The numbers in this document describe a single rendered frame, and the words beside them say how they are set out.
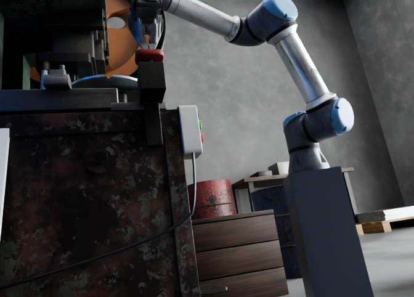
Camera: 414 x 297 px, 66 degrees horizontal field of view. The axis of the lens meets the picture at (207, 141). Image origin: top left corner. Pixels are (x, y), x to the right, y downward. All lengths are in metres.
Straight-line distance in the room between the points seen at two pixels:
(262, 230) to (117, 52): 1.07
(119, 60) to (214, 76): 3.62
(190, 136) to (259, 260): 0.77
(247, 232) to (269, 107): 3.97
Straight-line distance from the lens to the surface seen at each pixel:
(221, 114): 4.91
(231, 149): 4.77
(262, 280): 1.45
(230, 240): 1.41
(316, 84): 1.17
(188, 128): 0.83
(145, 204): 0.79
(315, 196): 1.16
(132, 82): 1.05
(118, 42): 1.69
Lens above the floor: 0.30
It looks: 15 degrees up
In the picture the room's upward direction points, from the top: 8 degrees counter-clockwise
